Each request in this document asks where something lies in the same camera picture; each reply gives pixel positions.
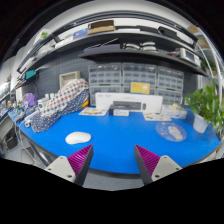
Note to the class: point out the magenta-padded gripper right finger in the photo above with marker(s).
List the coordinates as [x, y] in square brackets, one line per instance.
[163, 166]

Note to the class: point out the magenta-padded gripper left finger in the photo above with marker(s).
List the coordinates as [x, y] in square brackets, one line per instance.
[63, 166]

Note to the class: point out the white computer mouse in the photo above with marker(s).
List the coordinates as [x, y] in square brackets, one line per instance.
[78, 137]

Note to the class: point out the navy polka dot cloth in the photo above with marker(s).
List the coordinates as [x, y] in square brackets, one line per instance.
[45, 121]

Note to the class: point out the colourful sticker sheet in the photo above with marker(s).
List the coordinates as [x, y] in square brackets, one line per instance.
[155, 116]
[92, 111]

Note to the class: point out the clear plastic packet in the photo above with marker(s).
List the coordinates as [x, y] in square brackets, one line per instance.
[175, 112]

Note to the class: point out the red blue checked cloth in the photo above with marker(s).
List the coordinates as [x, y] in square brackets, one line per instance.
[66, 96]

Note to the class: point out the small black box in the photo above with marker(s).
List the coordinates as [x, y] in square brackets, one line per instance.
[119, 111]

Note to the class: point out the purple bag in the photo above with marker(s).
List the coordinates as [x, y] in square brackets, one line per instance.
[30, 99]

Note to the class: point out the green potted plant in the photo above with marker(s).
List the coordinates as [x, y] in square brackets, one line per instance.
[205, 103]

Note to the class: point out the long white keyboard box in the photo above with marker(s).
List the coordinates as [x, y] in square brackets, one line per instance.
[103, 100]

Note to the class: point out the yellow and blue box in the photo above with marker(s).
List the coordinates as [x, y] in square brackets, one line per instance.
[140, 88]

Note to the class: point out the grey small-parts drawer cabinet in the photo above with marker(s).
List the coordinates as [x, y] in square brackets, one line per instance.
[170, 80]
[139, 71]
[105, 75]

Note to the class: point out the white woven basket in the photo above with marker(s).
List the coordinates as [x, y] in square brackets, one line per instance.
[68, 78]

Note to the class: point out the teal rectangular box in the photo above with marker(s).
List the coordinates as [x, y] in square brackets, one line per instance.
[30, 74]

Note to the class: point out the dark wall shelf unit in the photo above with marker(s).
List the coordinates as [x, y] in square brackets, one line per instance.
[133, 36]

